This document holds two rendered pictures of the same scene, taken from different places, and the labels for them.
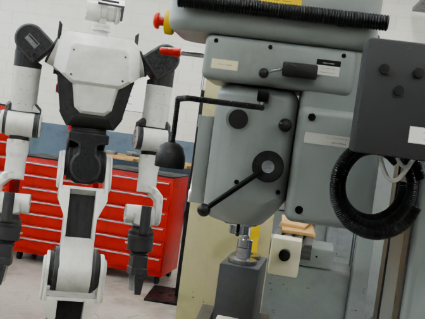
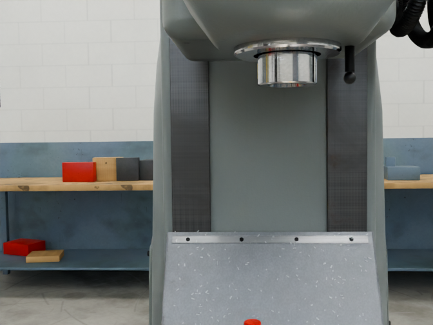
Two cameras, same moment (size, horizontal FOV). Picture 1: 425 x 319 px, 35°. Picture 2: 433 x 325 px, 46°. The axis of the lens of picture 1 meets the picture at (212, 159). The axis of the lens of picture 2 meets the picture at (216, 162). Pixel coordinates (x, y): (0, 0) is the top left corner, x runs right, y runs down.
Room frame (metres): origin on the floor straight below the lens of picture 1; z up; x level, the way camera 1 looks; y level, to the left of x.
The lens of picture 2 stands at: (1.69, 0.33, 1.24)
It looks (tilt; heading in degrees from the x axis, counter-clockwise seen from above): 3 degrees down; 268
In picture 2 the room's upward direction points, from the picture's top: 1 degrees counter-clockwise
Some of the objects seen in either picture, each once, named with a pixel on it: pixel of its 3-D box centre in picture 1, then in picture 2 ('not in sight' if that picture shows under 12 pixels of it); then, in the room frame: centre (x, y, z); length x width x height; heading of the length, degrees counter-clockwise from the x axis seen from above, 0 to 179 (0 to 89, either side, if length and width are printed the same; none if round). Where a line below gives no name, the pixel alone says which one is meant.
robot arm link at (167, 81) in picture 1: (161, 66); not in sight; (2.35, 0.21, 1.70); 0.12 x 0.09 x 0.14; 14
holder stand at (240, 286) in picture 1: (240, 287); not in sight; (2.14, -0.14, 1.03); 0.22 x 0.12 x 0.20; 169
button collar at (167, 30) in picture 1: (169, 21); not in sight; (1.64, 0.14, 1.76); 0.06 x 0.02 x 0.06; 175
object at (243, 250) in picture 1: (243, 250); not in sight; (2.09, -0.13, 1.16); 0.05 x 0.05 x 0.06
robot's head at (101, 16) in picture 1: (101, 16); not in sight; (2.26, 0.43, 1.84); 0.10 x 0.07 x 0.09; 104
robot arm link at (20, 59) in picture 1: (30, 46); not in sight; (2.25, 0.64, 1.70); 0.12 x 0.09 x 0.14; 13
